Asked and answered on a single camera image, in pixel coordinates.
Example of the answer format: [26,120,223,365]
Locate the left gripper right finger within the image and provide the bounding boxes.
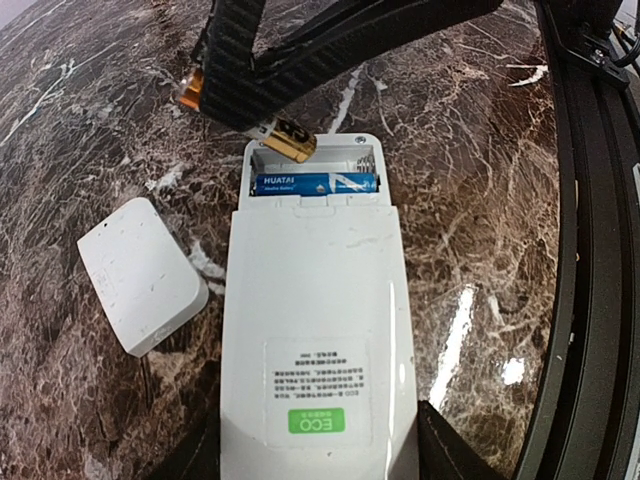
[417,401,505,480]

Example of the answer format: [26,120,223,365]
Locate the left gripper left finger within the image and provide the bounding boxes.
[149,409,220,480]

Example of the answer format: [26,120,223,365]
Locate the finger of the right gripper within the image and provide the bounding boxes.
[255,1,501,120]
[192,0,268,131]

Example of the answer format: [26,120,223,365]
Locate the gold battery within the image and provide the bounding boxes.
[179,68,317,164]

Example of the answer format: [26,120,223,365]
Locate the blue battery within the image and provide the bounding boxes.
[252,172,378,197]

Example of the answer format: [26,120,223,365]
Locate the white remote control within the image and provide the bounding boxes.
[219,133,419,479]

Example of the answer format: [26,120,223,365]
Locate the white battery cover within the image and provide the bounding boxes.
[77,197,209,358]

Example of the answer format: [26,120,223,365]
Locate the black front rail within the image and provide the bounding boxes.
[515,1,639,479]

